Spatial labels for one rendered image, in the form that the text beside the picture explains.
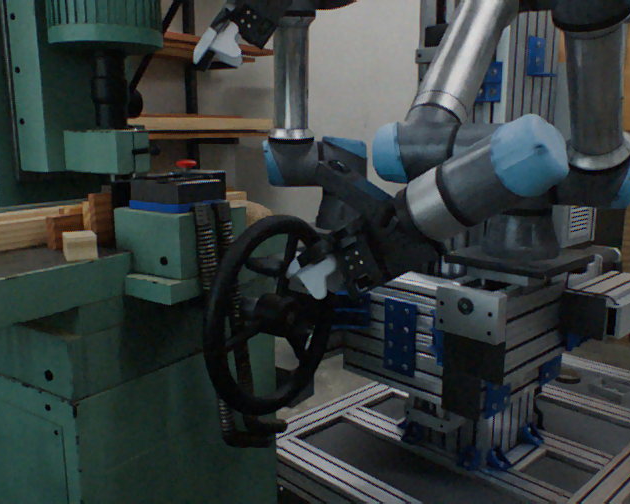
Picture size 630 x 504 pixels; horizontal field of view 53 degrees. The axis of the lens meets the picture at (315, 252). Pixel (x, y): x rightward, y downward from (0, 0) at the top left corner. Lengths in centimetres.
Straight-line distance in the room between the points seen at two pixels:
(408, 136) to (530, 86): 87
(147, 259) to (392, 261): 37
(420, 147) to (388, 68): 365
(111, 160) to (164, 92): 344
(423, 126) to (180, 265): 37
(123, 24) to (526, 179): 66
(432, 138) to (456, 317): 54
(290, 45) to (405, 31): 287
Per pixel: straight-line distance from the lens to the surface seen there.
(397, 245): 71
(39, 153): 116
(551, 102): 172
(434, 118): 79
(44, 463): 104
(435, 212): 66
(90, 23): 104
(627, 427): 212
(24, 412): 104
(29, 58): 117
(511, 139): 63
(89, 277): 90
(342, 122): 454
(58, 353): 92
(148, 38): 106
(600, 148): 122
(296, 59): 155
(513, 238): 130
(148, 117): 372
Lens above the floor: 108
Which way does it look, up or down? 11 degrees down
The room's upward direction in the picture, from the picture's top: straight up
